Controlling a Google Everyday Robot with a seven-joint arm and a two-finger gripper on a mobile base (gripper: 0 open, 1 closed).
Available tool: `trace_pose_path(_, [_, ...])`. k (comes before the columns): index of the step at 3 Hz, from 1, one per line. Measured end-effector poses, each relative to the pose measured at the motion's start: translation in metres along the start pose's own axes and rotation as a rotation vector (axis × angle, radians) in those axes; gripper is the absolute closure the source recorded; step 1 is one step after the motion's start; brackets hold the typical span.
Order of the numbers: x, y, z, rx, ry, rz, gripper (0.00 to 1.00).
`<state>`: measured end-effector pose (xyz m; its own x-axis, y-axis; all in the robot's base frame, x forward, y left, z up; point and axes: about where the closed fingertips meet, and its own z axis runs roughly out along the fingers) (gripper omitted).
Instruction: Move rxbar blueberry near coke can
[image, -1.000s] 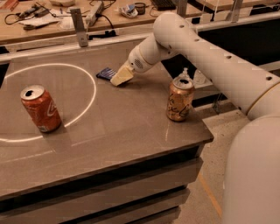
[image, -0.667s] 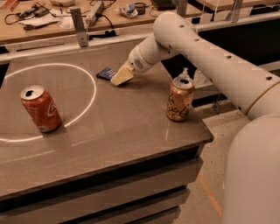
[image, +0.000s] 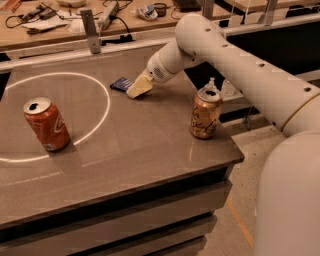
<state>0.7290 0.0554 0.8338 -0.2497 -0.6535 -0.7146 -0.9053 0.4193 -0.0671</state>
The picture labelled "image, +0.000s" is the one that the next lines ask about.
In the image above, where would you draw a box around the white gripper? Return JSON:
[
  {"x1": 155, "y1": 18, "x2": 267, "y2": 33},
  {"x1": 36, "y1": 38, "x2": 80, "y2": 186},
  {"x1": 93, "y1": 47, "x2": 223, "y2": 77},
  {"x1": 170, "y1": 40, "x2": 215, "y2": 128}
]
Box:
[{"x1": 126, "y1": 53, "x2": 174, "y2": 98}]

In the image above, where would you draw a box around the blue rxbar blueberry wrapper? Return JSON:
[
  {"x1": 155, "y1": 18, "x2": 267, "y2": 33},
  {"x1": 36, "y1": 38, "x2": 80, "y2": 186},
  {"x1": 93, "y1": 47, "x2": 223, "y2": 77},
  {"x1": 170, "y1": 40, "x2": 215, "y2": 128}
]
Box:
[{"x1": 110, "y1": 77, "x2": 133, "y2": 92}]

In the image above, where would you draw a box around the red coke can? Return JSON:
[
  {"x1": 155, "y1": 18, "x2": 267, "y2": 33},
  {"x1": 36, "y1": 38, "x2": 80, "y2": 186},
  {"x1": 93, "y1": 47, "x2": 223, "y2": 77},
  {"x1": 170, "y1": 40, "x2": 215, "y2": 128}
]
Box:
[{"x1": 23, "y1": 97, "x2": 71, "y2": 152}]

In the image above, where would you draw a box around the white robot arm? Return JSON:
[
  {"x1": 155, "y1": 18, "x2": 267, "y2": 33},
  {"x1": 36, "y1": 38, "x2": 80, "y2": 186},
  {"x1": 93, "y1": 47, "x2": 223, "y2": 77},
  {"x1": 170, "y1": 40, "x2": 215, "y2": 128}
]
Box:
[{"x1": 127, "y1": 14, "x2": 320, "y2": 256}]

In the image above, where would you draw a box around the gold sparkling water can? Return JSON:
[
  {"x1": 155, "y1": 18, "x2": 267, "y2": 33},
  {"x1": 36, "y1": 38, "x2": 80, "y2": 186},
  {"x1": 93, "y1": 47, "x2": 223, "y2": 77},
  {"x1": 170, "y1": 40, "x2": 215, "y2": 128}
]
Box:
[{"x1": 190, "y1": 87, "x2": 223, "y2": 139}]

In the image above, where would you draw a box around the clear sanitizer bottle left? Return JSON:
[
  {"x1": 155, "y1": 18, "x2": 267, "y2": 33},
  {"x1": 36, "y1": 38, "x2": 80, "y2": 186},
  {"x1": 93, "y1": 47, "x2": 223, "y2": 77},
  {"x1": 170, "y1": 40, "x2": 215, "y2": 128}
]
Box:
[{"x1": 205, "y1": 77, "x2": 217, "y2": 90}]

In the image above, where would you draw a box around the clear sanitizer bottle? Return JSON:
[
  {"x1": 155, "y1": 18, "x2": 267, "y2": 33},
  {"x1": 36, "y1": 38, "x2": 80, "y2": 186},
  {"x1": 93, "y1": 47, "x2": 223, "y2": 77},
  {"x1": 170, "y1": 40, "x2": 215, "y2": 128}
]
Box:
[
  {"x1": 205, "y1": 77, "x2": 217, "y2": 90},
  {"x1": 221, "y1": 80, "x2": 235, "y2": 97}
]

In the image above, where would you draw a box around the blue white crumpled packet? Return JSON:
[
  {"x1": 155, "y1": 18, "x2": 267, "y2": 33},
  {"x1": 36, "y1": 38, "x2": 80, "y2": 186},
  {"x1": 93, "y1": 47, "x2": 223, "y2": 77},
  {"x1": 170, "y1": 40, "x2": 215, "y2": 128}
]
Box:
[{"x1": 136, "y1": 5, "x2": 158, "y2": 21}]

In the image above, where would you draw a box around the dark round cup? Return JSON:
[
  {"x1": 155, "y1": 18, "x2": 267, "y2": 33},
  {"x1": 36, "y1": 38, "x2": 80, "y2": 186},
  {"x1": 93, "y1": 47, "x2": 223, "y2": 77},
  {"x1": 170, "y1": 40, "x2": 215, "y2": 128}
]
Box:
[{"x1": 154, "y1": 3, "x2": 167, "y2": 17}]

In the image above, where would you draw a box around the white power strip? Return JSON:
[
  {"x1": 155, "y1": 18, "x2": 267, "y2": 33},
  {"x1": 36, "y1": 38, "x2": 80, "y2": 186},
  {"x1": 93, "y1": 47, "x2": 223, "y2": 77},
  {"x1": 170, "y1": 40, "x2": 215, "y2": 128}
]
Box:
[{"x1": 98, "y1": 1, "x2": 119, "y2": 31}]

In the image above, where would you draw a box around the clear sanitizer bottle right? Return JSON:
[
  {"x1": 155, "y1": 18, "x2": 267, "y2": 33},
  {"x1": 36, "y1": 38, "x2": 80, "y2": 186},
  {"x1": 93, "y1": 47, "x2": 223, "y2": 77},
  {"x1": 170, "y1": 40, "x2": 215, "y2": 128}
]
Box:
[{"x1": 221, "y1": 80, "x2": 235, "y2": 97}]

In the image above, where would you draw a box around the black keyboard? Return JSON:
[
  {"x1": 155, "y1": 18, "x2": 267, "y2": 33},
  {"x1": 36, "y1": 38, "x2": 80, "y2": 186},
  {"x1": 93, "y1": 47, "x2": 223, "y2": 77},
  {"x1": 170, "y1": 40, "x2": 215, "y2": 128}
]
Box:
[{"x1": 172, "y1": 0, "x2": 201, "y2": 13}]

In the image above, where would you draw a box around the black hand tool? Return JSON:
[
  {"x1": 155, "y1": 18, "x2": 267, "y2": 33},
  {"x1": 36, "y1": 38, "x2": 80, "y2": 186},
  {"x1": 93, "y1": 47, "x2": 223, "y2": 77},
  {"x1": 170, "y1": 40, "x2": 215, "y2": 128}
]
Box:
[{"x1": 21, "y1": 5, "x2": 56, "y2": 22}]

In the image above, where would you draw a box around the grey cabinet with drawers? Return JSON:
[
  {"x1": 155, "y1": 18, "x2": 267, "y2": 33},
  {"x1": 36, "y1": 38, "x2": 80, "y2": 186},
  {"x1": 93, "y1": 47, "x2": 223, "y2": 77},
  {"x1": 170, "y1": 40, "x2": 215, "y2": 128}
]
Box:
[{"x1": 0, "y1": 165, "x2": 234, "y2": 256}]

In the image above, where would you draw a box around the wooden workbench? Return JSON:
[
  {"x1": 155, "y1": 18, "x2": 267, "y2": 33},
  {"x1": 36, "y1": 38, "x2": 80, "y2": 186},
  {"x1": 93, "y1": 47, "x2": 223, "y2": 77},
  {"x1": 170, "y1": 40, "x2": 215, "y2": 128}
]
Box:
[{"x1": 0, "y1": 0, "x2": 320, "y2": 53}]

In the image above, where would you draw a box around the aluminium frame rail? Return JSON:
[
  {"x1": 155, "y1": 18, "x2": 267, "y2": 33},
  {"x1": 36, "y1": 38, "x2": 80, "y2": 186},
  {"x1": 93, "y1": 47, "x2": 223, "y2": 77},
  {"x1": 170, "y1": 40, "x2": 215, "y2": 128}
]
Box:
[{"x1": 0, "y1": 14, "x2": 320, "y2": 73}]

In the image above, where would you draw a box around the metal bracket post left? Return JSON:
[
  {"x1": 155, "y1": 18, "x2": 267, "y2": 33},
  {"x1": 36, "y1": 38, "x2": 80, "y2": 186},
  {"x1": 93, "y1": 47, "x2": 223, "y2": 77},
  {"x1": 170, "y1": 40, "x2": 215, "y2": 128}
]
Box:
[{"x1": 80, "y1": 9, "x2": 101, "y2": 54}]

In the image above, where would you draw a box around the metal bracket post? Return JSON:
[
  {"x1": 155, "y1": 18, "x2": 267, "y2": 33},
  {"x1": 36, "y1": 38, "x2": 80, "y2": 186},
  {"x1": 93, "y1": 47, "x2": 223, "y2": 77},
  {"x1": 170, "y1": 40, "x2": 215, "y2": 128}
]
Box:
[
  {"x1": 262, "y1": 0, "x2": 278, "y2": 26},
  {"x1": 202, "y1": 0, "x2": 215, "y2": 20},
  {"x1": 80, "y1": 9, "x2": 101, "y2": 54}
]

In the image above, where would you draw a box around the metal bracket post middle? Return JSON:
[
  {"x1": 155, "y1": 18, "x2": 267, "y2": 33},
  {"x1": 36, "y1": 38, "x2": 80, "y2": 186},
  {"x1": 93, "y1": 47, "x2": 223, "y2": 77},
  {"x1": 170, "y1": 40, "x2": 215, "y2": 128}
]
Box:
[{"x1": 202, "y1": 0, "x2": 215, "y2": 20}]

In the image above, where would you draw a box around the metal bracket post right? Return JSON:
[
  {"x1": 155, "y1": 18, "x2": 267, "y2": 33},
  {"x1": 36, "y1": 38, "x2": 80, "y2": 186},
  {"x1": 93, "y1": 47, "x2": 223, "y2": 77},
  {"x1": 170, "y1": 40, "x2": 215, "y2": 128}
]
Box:
[{"x1": 262, "y1": 0, "x2": 278, "y2": 26}]

